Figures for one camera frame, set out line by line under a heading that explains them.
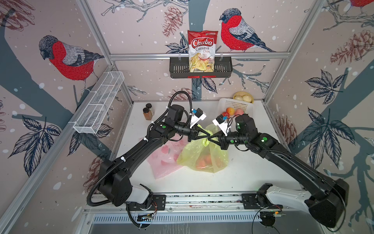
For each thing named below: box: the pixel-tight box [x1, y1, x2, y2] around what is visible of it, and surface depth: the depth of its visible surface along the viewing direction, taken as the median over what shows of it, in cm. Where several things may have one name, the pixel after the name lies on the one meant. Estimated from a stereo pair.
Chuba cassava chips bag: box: [187, 30, 219, 73], surface depth 87 cm
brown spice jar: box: [142, 107, 153, 121], surface depth 106 cm
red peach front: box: [195, 159, 207, 170], surface depth 82 cm
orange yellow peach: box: [225, 107, 236, 116], surface depth 111 cm
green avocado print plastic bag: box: [176, 123, 229, 174], surface depth 72 cm
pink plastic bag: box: [147, 134, 189, 180], surface depth 90 cm
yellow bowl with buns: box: [232, 91, 254, 104], surface depth 117 cm
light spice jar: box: [145, 102, 155, 117], surface depth 108 cm
